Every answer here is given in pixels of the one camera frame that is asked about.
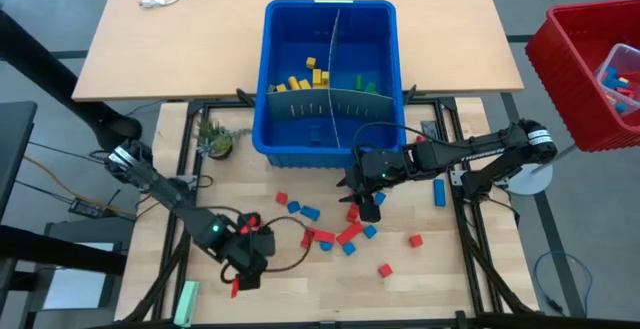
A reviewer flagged potted succulent plant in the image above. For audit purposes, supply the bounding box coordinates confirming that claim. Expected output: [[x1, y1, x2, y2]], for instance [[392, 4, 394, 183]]
[[195, 117, 251, 161]]

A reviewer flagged mint green foam block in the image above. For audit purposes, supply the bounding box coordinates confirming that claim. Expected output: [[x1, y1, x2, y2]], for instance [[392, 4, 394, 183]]
[[172, 279, 201, 328]]

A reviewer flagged black diagonal beam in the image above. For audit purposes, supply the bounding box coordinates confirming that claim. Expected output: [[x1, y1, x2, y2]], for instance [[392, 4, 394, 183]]
[[0, 8, 144, 153]]

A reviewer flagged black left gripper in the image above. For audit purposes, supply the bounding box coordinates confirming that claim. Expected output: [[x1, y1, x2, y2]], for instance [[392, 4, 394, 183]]
[[219, 212, 277, 291]]

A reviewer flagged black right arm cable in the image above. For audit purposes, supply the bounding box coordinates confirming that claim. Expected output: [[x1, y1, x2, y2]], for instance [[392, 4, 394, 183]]
[[352, 121, 451, 155]]

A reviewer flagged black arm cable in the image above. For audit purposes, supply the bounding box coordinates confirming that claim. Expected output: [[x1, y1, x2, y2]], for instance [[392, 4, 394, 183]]
[[197, 203, 313, 283], [352, 121, 451, 155]]

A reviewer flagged red plastic crate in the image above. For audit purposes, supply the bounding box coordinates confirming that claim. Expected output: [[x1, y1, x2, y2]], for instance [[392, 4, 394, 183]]
[[524, 0, 640, 153]]

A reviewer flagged small blue toy block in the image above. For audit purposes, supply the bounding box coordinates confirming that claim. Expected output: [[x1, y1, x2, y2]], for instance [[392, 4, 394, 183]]
[[601, 66, 630, 90]]

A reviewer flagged clear plastic container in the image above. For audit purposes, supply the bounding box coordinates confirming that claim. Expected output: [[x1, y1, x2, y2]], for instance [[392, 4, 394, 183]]
[[593, 42, 640, 118]]

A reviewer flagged grey cabinet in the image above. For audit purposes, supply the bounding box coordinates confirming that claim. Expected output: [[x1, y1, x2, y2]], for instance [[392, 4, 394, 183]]
[[29, 216, 126, 320]]

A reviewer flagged black horizontal beam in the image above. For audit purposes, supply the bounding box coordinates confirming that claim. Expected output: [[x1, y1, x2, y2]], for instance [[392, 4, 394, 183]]
[[0, 223, 129, 276]]

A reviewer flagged yellow floor cable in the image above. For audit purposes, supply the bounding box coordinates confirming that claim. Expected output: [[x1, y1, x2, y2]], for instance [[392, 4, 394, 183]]
[[22, 153, 137, 219]]

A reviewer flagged dark grey slotted rail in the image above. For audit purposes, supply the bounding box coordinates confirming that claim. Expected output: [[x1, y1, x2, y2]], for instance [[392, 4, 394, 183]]
[[421, 120, 442, 141]]

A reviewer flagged blue cable loop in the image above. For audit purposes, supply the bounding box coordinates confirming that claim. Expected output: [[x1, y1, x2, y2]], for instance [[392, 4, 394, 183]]
[[532, 249, 595, 316]]

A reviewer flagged small black electronics box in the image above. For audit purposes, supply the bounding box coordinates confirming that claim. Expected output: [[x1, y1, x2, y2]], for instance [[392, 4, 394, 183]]
[[68, 196, 107, 219]]

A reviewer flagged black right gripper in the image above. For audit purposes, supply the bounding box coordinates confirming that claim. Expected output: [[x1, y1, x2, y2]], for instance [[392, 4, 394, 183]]
[[336, 146, 419, 224]]

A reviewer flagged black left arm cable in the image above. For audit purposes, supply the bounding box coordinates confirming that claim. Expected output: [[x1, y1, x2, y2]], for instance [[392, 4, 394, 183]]
[[197, 203, 313, 283]]

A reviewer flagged blue plastic bin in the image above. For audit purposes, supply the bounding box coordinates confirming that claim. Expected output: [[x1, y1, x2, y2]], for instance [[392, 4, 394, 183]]
[[251, 0, 407, 169]]

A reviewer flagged white round stand base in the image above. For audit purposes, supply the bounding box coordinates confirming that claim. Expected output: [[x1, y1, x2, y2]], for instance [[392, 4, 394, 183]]
[[499, 161, 554, 197]]

